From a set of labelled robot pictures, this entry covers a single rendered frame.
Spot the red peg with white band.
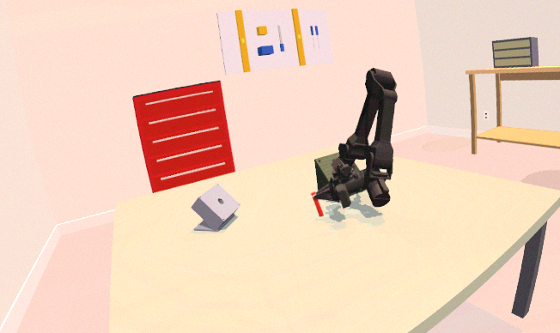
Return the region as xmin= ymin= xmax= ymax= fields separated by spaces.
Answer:
xmin=311 ymin=192 xmax=323 ymax=217

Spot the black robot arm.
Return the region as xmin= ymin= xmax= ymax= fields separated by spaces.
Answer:
xmin=331 ymin=68 xmax=398 ymax=207

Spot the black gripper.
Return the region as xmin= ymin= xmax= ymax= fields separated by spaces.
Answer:
xmin=314 ymin=170 xmax=366 ymax=208

